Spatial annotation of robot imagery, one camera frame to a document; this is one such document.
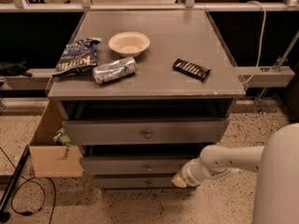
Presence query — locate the white hanging cable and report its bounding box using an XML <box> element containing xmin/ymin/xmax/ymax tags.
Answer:
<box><xmin>240</xmin><ymin>0</ymin><xmax>268</xmax><ymax>86</ymax></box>

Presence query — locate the cardboard box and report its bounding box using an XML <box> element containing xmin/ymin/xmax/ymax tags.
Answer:
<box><xmin>29</xmin><ymin>102</ymin><xmax>83</xmax><ymax>177</ymax></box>

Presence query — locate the crushed silver can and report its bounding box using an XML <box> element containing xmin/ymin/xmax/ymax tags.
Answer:
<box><xmin>93</xmin><ymin>57</ymin><xmax>136</xmax><ymax>84</ymax></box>

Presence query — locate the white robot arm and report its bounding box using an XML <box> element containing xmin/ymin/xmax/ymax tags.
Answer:
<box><xmin>172</xmin><ymin>123</ymin><xmax>299</xmax><ymax>224</ymax></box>

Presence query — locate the grey top drawer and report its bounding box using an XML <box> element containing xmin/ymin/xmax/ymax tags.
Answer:
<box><xmin>63</xmin><ymin>111</ymin><xmax>229</xmax><ymax>146</ymax></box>

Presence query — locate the white paper bowl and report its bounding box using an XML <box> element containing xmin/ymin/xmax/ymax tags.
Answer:
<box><xmin>108</xmin><ymin>32</ymin><xmax>150</xmax><ymax>57</ymax></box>

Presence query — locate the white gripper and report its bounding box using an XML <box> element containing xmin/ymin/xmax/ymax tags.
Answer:
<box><xmin>172</xmin><ymin>158</ymin><xmax>216</xmax><ymax>188</ymax></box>

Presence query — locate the black floor cable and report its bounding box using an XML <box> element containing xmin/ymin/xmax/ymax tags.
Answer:
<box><xmin>0</xmin><ymin>146</ymin><xmax>58</xmax><ymax>224</ymax></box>

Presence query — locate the grey bottom drawer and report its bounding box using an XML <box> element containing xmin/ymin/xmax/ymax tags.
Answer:
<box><xmin>93</xmin><ymin>175</ymin><xmax>188</xmax><ymax>190</ymax></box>

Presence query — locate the blue chip bag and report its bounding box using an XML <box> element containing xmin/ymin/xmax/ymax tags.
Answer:
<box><xmin>52</xmin><ymin>37</ymin><xmax>102</xmax><ymax>77</ymax></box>

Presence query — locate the black floor bar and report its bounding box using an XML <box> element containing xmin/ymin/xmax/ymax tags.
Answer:
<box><xmin>0</xmin><ymin>146</ymin><xmax>29</xmax><ymax>224</ymax></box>

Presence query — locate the grey drawer cabinet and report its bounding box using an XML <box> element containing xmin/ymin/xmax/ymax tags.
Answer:
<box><xmin>46</xmin><ymin>8</ymin><xmax>247</xmax><ymax>191</ymax></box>

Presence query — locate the green item in box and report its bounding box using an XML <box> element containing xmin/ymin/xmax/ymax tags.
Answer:
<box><xmin>52</xmin><ymin>128</ymin><xmax>71</xmax><ymax>146</ymax></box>

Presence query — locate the grey drawer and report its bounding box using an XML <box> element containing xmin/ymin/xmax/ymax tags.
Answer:
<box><xmin>63</xmin><ymin>111</ymin><xmax>229</xmax><ymax>146</ymax></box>
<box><xmin>80</xmin><ymin>144</ymin><xmax>203</xmax><ymax>175</ymax></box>
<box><xmin>93</xmin><ymin>175</ymin><xmax>188</xmax><ymax>190</ymax></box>

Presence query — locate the black object on ledge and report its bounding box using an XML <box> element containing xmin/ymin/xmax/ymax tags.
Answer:
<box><xmin>0</xmin><ymin>61</ymin><xmax>32</xmax><ymax>77</ymax></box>

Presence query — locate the dark chocolate bar wrapper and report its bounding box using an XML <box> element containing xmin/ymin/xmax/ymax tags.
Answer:
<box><xmin>173</xmin><ymin>59</ymin><xmax>210</xmax><ymax>81</ymax></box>

